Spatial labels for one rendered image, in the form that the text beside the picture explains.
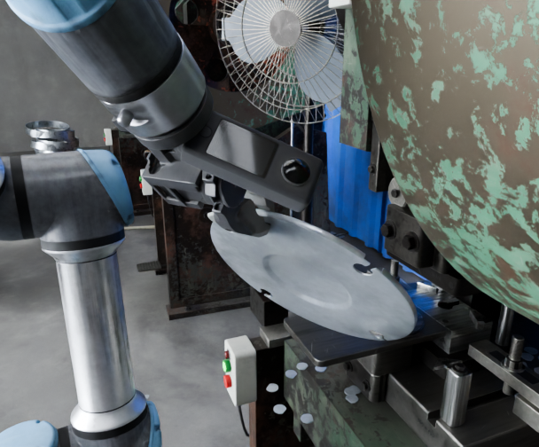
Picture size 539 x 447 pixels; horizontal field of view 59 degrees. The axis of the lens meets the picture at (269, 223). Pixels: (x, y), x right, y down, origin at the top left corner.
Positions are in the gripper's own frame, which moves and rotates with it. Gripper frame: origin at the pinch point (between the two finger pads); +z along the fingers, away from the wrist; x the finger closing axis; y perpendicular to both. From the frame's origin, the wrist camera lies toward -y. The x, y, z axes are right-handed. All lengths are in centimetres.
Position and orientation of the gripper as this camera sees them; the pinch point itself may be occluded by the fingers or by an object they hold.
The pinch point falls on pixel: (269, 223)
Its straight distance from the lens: 53.9
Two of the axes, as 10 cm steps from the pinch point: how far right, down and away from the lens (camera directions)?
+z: 3.2, 4.6, 8.3
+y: -8.9, -1.5, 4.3
